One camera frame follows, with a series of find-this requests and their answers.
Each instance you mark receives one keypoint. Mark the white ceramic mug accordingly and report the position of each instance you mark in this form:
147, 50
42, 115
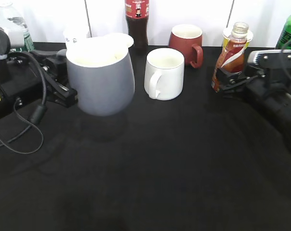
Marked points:
164, 74

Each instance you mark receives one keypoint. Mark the red ceramic mug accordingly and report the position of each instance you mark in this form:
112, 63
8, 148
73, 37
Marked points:
187, 39

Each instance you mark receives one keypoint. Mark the small white milk carton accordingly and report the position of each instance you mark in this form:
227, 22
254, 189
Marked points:
74, 34

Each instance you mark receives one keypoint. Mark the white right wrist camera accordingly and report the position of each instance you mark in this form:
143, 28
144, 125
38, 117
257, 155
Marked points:
269, 59

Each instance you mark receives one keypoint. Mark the cola bottle red label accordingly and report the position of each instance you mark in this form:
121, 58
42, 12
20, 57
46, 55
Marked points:
137, 14

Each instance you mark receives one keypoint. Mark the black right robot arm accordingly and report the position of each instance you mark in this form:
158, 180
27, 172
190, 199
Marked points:
283, 126

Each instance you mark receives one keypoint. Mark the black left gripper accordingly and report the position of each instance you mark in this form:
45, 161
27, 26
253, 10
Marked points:
34, 75

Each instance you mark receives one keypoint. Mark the clear water bottle green label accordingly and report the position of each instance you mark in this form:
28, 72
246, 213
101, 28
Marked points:
8, 11

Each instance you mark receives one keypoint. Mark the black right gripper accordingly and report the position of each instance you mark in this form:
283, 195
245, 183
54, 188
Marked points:
267, 90

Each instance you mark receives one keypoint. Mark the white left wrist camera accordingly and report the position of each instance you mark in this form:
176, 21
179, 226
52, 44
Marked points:
11, 36

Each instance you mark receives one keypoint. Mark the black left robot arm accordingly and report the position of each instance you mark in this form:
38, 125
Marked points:
40, 110

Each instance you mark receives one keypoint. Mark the brown Nescafe coffee bottle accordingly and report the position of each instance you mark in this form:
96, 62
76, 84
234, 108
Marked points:
232, 56

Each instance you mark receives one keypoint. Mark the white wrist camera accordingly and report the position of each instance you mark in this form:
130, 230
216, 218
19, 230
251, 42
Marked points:
269, 59
11, 36

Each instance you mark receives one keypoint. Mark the grey ceramic mug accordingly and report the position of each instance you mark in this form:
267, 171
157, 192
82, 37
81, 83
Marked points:
100, 70

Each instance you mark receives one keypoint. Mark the black ceramic mug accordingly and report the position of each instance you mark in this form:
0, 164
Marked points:
120, 38

